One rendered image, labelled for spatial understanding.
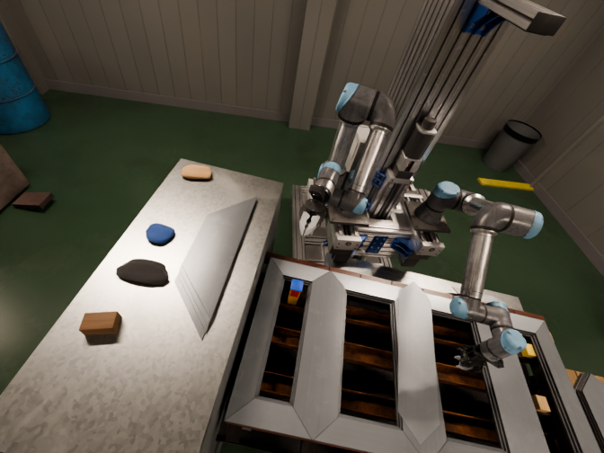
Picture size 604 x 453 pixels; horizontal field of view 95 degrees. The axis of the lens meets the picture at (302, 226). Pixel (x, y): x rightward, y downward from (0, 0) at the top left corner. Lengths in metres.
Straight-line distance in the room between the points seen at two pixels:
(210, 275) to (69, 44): 3.85
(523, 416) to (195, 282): 1.51
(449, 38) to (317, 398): 1.49
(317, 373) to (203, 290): 0.59
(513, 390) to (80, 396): 1.71
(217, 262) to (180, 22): 3.23
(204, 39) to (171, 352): 3.50
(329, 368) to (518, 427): 0.83
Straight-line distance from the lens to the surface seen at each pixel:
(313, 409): 1.30
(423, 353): 1.55
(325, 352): 1.36
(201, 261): 1.25
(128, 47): 4.35
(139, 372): 1.14
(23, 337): 2.64
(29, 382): 1.26
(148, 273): 1.26
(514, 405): 1.74
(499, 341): 1.30
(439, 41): 1.38
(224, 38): 3.98
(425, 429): 1.46
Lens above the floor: 2.12
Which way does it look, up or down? 49 degrees down
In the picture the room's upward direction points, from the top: 15 degrees clockwise
